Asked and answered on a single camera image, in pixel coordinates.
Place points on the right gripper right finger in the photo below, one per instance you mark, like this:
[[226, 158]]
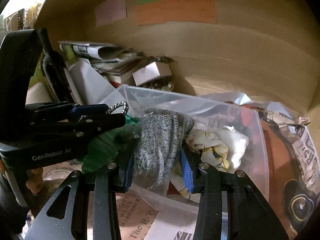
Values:
[[249, 213]]

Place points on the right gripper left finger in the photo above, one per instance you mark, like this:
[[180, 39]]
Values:
[[65, 214]]

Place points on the green cloth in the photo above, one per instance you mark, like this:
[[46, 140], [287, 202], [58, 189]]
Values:
[[104, 149]]

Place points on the grey knit sock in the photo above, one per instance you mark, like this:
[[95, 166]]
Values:
[[160, 136]]

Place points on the floral yellow white scarf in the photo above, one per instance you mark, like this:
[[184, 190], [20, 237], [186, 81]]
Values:
[[211, 149]]

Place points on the person's left hand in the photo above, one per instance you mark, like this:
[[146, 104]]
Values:
[[35, 181]]

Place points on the white mug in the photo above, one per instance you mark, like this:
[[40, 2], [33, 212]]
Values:
[[37, 94]]

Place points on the orange printed poster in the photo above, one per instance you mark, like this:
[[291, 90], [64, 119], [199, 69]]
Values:
[[293, 170]]

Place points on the white plastic container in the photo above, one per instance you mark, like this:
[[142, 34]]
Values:
[[92, 87]]

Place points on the dark glass bottle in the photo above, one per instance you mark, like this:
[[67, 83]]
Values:
[[53, 67]]

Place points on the white cloth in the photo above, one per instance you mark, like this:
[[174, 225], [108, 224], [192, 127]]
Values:
[[236, 143]]

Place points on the clear plastic storage bin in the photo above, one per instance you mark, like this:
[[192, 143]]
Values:
[[208, 115]]

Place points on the rolled newspaper stack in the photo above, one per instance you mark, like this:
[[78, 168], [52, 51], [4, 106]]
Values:
[[104, 57]]

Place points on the small white cardboard box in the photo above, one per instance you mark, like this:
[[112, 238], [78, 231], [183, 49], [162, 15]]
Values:
[[151, 72]]

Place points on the pink sticky note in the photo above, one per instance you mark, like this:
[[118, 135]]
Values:
[[110, 11]]

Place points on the orange sticky note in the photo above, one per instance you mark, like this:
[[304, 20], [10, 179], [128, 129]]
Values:
[[203, 11]]

